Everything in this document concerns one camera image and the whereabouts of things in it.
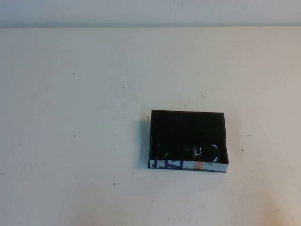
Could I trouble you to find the black frame glasses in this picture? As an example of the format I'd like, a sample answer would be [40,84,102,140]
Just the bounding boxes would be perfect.
[156,140,221,163]

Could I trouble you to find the black printed glasses case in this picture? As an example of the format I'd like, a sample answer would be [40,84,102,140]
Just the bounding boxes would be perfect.
[147,109,229,174]

